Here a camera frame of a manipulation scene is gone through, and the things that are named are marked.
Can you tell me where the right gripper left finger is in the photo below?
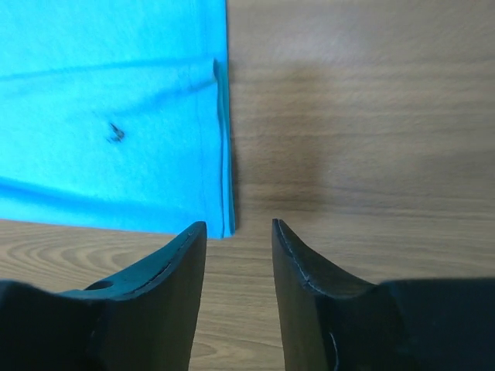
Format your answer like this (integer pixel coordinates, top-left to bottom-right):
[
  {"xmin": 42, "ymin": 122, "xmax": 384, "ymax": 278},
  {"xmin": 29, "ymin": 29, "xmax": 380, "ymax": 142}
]
[{"xmin": 1, "ymin": 222, "xmax": 207, "ymax": 370}]

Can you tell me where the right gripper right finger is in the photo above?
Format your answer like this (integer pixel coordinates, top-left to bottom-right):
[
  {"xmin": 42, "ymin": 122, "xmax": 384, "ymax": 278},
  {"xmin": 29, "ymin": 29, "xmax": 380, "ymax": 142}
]
[{"xmin": 271, "ymin": 220, "xmax": 494, "ymax": 370}]

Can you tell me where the turquoise t shirt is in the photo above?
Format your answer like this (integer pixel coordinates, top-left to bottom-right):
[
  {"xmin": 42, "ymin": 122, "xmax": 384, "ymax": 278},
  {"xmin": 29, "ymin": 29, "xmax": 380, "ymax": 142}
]
[{"xmin": 1, "ymin": 1, "xmax": 235, "ymax": 238}]

